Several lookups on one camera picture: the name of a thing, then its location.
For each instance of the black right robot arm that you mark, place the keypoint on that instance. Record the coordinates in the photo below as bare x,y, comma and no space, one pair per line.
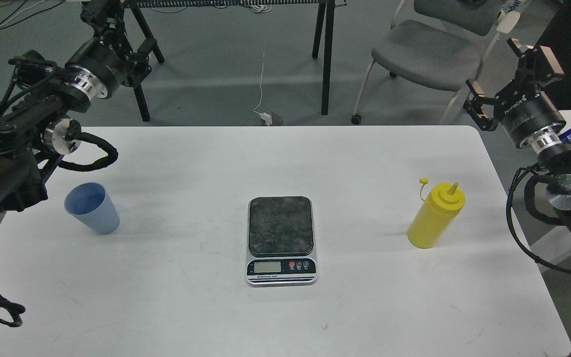
553,161

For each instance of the yellow squeeze bottle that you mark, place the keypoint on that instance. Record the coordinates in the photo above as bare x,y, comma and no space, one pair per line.
438,210

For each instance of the white power adapter plug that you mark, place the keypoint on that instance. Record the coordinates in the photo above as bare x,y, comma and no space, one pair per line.
271,119

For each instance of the black-legged background table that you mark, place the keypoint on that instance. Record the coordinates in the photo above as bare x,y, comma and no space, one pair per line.
252,42

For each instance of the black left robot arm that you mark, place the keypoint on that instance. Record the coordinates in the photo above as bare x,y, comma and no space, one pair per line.
36,134

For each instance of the light blue plastic cup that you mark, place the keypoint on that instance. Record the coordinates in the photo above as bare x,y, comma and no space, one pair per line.
90,204

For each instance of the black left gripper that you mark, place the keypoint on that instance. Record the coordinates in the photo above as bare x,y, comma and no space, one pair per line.
106,61

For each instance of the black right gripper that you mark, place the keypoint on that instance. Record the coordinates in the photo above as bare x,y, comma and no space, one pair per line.
527,108

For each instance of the grey office chair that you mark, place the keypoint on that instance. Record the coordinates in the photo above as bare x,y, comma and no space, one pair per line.
440,59

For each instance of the digital kitchen scale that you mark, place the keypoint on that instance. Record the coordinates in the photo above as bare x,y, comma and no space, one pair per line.
280,245

